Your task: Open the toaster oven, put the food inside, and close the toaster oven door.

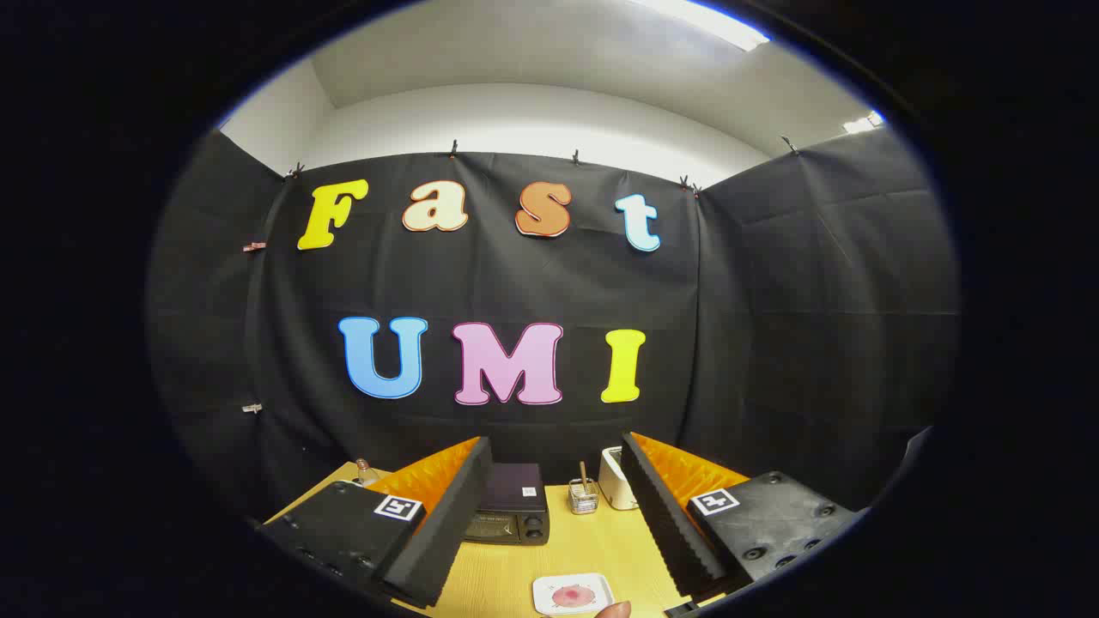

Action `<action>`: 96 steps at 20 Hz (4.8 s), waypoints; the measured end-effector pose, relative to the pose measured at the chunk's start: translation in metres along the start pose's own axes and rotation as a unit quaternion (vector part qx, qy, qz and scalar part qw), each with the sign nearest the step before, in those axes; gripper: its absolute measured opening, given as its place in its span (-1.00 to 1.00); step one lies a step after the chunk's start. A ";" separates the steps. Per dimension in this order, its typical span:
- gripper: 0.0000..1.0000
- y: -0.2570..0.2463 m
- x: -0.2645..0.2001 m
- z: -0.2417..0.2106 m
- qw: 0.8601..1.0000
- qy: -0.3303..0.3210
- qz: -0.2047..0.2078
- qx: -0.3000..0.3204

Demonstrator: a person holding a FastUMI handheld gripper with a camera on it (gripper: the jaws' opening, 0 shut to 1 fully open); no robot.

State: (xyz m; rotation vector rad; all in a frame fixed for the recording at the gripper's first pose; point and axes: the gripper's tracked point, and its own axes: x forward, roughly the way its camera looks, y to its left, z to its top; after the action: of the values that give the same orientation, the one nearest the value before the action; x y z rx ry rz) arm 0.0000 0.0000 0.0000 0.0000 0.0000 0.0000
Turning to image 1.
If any black toaster oven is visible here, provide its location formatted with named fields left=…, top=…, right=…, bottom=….
left=464, top=463, right=550, bottom=547

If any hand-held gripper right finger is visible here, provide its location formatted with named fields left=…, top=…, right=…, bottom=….
left=620, top=431, right=866, bottom=602

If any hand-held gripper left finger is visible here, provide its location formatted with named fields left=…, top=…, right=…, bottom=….
left=258, top=436, right=495, bottom=610

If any white square plate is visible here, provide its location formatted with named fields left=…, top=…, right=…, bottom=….
left=532, top=573, right=616, bottom=617

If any long ceiling light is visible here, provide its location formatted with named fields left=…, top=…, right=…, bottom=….
left=635, top=0, right=770, bottom=51

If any white pop-up toaster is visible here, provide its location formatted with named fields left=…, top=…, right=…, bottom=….
left=598, top=446, right=641, bottom=511

